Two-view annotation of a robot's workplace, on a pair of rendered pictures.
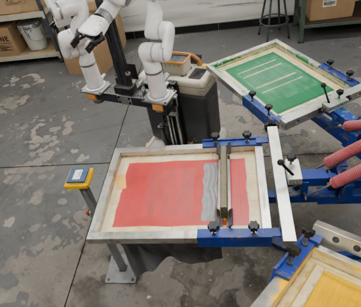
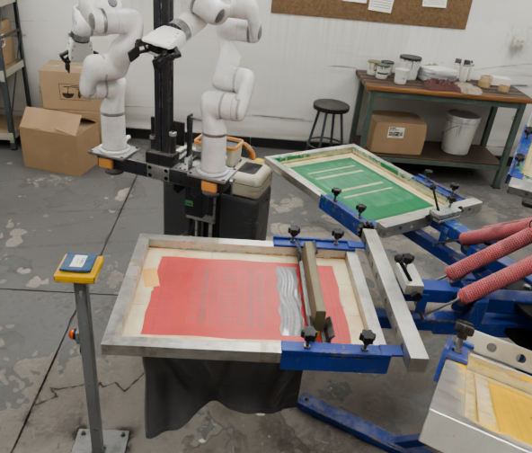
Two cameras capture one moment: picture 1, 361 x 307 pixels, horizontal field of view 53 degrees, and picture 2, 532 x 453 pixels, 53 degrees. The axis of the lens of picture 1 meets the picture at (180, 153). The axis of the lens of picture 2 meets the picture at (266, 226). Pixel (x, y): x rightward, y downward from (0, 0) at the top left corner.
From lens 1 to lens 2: 0.49 m
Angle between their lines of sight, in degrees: 19
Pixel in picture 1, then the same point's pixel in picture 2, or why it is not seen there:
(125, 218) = (161, 324)
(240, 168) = (328, 277)
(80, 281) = not seen: outside the picture
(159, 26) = (236, 72)
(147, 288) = not seen: outside the picture
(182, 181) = (245, 285)
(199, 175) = (270, 279)
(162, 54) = (236, 108)
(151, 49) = (221, 99)
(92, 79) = (114, 136)
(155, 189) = (206, 290)
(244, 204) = (340, 319)
